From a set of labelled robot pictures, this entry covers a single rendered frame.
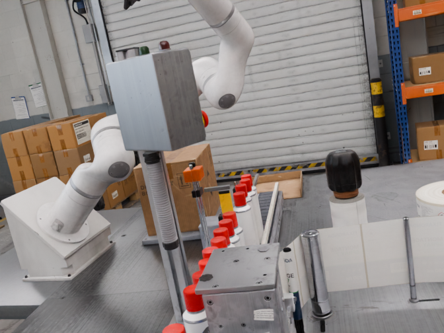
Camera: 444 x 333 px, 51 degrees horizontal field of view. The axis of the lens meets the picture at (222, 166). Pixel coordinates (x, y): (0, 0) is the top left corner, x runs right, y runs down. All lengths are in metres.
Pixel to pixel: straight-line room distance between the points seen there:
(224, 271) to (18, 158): 4.54
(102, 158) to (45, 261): 0.45
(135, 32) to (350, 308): 5.18
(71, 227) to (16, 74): 5.55
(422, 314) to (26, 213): 1.25
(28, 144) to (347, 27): 3.51
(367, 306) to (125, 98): 0.67
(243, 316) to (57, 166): 4.32
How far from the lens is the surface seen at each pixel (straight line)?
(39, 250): 1.70
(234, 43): 1.41
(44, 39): 6.72
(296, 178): 2.27
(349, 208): 1.15
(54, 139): 4.84
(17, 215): 1.69
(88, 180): 1.55
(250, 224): 1.28
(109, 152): 1.44
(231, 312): 0.66
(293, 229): 1.66
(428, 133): 4.83
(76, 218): 1.65
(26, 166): 5.11
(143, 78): 0.93
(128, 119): 1.00
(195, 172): 1.14
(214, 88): 1.40
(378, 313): 1.05
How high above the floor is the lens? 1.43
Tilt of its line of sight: 12 degrees down
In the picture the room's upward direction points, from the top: 11 degrees counter-clockwise
